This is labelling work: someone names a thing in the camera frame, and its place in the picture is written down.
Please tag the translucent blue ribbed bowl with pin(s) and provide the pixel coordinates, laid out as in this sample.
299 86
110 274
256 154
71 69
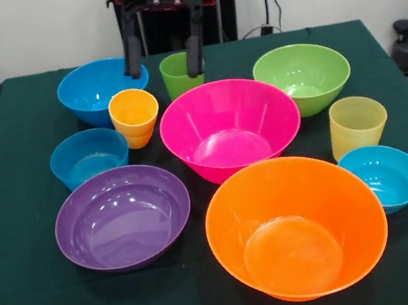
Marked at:
86 157

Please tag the green plastic cup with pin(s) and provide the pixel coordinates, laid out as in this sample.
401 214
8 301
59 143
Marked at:
175 78

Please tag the large blue plastic bowl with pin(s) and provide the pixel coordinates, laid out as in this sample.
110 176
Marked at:
89 85

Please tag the dark green tablecloth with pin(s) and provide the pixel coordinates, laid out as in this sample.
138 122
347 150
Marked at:
24 231

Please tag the purple plastic bowl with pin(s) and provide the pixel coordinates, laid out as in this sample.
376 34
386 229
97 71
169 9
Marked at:
121 222

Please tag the green plastic bowl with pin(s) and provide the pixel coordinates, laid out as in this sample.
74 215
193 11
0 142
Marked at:
301 76

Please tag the large pink plastic bowl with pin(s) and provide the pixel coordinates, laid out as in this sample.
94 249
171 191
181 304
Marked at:
227 124

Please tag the small cyan plastic bowl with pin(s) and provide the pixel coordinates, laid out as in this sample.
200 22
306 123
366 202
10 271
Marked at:
386 179

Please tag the translucent yellow plastic cup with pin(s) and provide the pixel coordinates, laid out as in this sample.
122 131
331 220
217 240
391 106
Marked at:
357 125

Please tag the black power adapter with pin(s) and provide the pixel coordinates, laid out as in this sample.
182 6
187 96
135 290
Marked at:
265 29

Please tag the large orange plastic bowl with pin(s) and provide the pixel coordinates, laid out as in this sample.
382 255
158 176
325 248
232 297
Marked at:
293 231

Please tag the yellow-orange plastic cup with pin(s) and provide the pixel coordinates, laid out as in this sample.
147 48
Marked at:
137 142
133 109

